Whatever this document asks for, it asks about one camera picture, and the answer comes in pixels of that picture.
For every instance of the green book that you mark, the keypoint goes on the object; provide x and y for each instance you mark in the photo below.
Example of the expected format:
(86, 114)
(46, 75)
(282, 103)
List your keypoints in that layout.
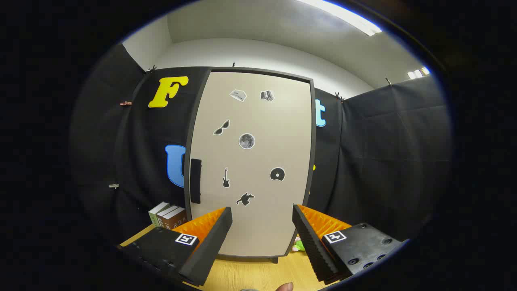
(155, 214)

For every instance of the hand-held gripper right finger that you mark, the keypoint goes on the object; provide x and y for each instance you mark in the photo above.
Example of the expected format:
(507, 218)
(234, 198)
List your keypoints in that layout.
(311, 246)

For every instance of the green and white plush toy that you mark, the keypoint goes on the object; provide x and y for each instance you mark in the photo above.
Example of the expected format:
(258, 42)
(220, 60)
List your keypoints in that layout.
(299, 245)

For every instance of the grey cabinet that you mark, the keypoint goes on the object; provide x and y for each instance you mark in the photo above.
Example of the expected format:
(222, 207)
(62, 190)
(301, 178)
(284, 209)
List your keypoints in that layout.
(262, 71)

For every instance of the black backdrop cloth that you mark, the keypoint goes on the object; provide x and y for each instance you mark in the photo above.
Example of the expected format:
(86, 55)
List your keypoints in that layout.
(383, 161)

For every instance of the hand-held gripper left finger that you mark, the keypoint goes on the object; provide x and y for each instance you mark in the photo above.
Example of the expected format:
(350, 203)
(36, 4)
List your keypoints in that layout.
(210, 246)

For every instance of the long ceiling light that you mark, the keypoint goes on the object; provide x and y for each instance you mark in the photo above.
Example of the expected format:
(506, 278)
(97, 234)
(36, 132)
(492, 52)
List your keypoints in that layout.
(347, 16)

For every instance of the small ceiling light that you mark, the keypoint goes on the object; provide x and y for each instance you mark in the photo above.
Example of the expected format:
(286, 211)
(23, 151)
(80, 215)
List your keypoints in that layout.
(418, 73)

